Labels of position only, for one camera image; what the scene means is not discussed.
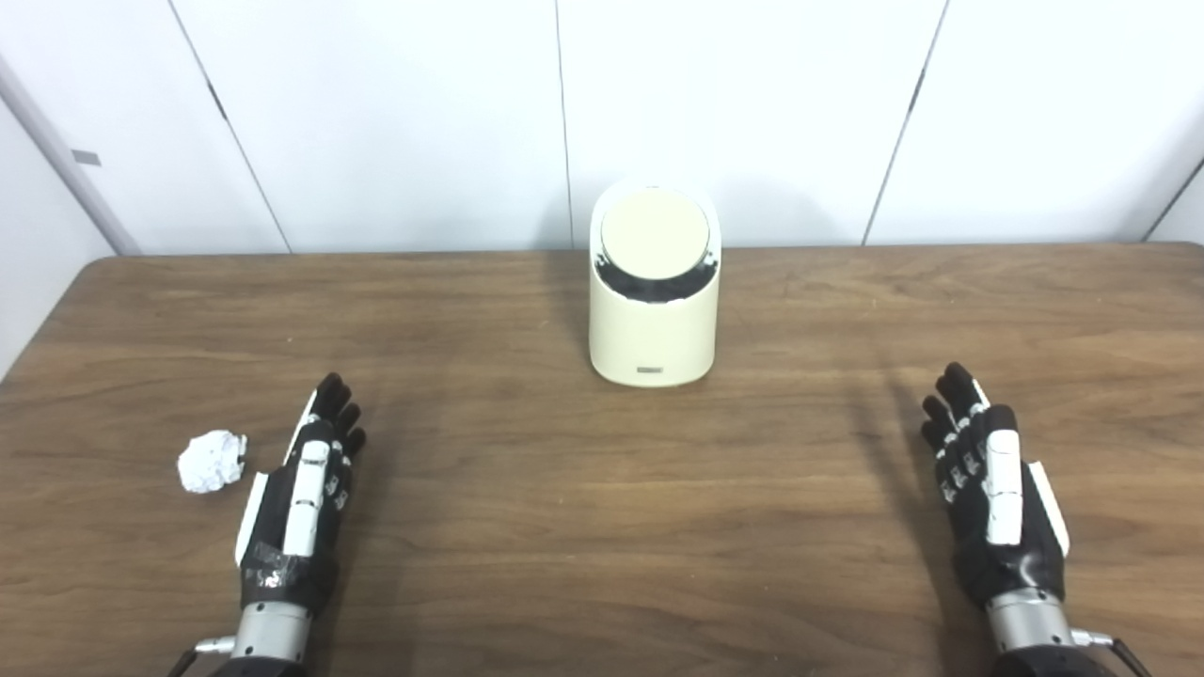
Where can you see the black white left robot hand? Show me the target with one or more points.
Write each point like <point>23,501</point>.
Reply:
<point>282,555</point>

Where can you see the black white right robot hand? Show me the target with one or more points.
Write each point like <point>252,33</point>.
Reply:
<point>1016,555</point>

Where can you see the white paper ball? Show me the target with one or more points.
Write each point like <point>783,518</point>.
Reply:
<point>212,461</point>

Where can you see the cream-colored lidded bin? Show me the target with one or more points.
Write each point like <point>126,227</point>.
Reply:
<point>649,338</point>

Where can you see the black bin liner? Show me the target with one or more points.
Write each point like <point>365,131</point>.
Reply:
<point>658,290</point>

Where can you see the small grey wall tag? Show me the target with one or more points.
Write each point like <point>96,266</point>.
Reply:
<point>86,158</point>

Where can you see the grey wall corner post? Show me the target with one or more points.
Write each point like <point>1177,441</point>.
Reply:
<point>66,155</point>

